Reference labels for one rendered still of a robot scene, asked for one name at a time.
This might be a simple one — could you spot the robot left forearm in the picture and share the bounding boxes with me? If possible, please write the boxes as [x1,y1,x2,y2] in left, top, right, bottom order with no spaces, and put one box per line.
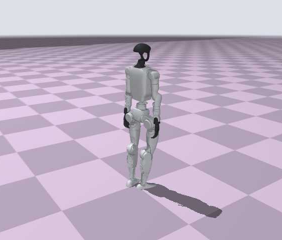
[123,90,132,112]

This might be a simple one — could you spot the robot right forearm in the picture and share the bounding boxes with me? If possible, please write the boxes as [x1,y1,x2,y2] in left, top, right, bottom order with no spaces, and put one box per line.
[152,94,162,122]

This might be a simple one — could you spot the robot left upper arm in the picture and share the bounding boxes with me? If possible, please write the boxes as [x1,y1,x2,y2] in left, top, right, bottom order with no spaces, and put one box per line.
[125,66,131,94]

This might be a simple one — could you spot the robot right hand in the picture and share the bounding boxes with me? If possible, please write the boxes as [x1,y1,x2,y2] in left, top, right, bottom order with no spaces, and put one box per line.
[151,117,160,139]

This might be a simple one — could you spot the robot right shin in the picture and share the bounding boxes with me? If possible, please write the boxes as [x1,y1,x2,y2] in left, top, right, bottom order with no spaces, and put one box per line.
[140,152,153,186]

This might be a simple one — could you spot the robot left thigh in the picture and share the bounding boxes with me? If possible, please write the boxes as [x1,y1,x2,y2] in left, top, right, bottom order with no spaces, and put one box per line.
[125,111,141,155]

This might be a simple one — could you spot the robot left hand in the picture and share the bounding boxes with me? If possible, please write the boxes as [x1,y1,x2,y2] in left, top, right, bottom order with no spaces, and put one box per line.
[123,107,130,129]

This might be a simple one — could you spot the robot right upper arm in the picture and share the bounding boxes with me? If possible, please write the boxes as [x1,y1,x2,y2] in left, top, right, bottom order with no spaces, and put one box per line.
[147,69,160,101]

